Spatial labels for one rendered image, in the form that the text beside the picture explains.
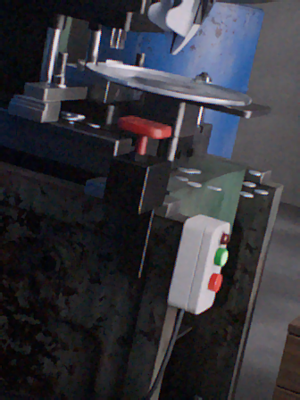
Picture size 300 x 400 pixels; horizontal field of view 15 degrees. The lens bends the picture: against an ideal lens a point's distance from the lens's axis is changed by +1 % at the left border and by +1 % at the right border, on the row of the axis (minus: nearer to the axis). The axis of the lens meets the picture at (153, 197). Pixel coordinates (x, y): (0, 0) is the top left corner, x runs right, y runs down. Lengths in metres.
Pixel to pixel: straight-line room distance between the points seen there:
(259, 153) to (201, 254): 3.72
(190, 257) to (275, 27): 3.72
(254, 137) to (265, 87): 0.24
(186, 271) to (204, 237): 0.06
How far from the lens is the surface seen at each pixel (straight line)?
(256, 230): 2.11
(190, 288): 1.63
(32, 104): 1.74
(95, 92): 1.88
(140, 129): 1.54
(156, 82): 1.85
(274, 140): 5.30
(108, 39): 1.93
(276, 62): 5.28
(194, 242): 1.62
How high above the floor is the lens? 0.98
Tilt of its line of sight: 12 degrees down
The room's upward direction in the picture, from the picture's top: 12 degrees clockwise
